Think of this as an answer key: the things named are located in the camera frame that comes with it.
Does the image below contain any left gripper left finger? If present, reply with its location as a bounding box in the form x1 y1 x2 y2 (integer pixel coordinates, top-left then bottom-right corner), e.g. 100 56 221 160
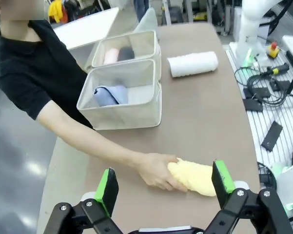
45 167 124 234

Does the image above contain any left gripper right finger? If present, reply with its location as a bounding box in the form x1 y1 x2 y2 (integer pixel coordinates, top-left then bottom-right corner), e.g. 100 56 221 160
204 160 292 234

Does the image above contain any yellow towel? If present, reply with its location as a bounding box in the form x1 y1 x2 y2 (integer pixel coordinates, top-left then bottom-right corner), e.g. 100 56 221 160
167 157 219 197

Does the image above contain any lavender blue towel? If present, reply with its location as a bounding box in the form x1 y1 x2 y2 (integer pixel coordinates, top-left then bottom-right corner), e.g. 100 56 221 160
93 84 129 107

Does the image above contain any white towel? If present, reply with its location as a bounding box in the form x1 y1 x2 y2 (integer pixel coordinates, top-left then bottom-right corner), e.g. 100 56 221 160
166 51 219 78

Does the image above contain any pink towel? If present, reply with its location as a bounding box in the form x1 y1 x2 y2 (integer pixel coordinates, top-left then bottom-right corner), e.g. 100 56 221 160
103 48 119 65

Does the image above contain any dark grey towel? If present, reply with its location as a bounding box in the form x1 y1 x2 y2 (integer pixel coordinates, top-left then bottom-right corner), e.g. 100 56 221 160
118 46 135 60

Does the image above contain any person's bare right forearm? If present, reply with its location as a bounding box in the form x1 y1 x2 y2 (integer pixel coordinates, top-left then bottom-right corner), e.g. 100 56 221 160
36 98 149 176

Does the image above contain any person's right hand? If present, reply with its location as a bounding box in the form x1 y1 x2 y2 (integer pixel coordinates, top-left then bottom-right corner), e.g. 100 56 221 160
137 153 188 192

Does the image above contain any flat black rectangular device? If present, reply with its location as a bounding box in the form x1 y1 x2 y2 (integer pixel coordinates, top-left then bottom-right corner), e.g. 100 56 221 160
261 121 283 153

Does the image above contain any beige fabric storage bin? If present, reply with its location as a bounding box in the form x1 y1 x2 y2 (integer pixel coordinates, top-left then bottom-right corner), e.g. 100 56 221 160
91 30 162 81
76 58 163 130

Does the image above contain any white slotted mounting plate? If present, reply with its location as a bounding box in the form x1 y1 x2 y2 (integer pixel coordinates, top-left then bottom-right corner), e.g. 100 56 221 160
223 41 293 171

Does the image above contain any black power adapter box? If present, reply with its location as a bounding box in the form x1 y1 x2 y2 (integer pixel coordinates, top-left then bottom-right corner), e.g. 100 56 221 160
243 98 263 112
270 79 291 92
243 87 271 99

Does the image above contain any yellow red emergency stop button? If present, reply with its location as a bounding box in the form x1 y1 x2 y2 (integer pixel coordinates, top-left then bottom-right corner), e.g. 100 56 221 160
268 41 281 59

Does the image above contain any person in black polo shirt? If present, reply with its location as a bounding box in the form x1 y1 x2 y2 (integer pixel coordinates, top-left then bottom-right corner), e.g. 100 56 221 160
0 0 96 130

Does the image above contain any white rectangular table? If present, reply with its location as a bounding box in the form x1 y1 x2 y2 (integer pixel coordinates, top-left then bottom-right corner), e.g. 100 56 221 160
52 7 119 52

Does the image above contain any yellow hanging cloth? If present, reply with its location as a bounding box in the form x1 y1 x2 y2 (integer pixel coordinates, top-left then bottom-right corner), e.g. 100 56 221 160
48 0 64 24

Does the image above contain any black cable tangle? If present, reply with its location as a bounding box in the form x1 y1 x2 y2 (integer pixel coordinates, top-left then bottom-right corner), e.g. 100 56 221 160
234 66 293 108

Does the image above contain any black yellow handle tool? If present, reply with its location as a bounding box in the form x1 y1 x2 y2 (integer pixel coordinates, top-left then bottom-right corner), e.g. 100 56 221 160
265 62 290 76

